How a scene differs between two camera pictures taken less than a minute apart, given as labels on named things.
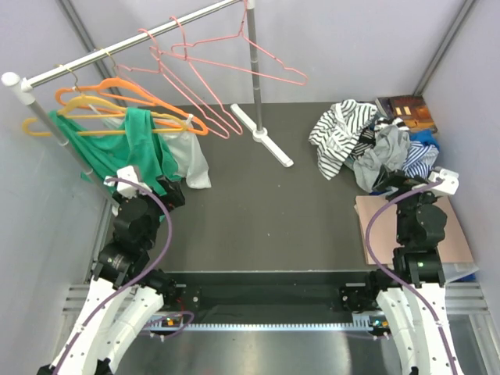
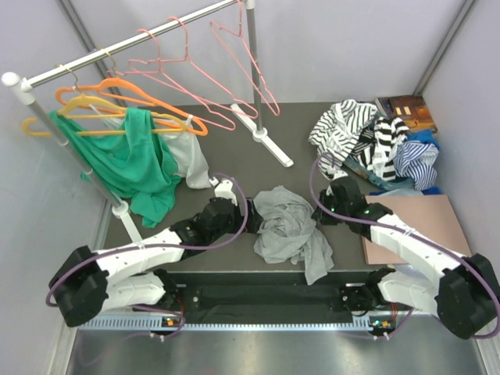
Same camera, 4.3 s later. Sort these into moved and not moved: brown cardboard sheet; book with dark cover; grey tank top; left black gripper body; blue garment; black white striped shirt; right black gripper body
Moved: left black gripper body; grey tank top; right black gripper body
Not moved: brown cardboard sheet; book with dark cover; blue garment; black white striped shirt
